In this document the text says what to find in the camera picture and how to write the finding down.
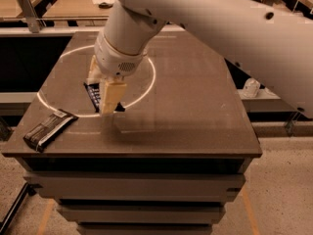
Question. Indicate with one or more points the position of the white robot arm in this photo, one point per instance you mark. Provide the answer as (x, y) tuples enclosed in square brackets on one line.
[(273, 46)]

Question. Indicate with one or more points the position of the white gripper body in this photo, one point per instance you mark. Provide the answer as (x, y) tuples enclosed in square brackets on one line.
[(112, 60)]

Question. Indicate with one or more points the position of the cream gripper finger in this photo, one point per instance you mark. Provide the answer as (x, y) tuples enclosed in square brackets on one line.
[(111, 92), (94, 73)]

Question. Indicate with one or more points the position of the metal bracket left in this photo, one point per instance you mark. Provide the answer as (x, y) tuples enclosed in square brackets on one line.
[(33, 23)]

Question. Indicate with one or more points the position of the clear sanitizer bottle left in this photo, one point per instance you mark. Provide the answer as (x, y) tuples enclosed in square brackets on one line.
[(251, 88)]

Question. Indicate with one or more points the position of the grey drawer cabinet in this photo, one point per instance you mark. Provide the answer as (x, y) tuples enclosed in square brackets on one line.
[(103, 203)]

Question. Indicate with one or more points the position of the black rxbar chocolate packet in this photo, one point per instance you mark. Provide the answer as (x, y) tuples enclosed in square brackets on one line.
[(40, 136)]

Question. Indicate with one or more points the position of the blue rxbar blueberry packet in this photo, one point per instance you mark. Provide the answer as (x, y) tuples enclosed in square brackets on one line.
[(93, 91)]

